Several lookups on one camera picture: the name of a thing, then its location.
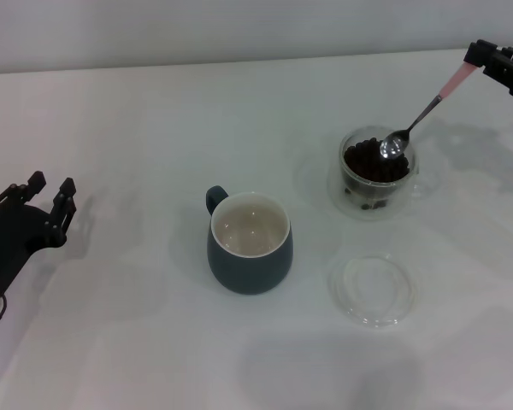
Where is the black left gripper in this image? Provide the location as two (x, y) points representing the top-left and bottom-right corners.
(0, 171), (77, 296)

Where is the pink-handled metal spoon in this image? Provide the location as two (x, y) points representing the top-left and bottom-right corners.
(379, 61), (475, 161)

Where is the dark teal ceramic mug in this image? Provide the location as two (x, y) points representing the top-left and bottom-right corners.
(204, 184), (295, 296)

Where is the coffee bean pile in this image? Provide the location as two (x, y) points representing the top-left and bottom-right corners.
(343, 136), (410, 184)

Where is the clear glass saucer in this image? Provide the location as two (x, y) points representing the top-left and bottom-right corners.
(327, 254), (416, 329)

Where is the clear double-wall glass cup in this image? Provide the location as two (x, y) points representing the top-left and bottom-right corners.
(327, 126), (438, 222)

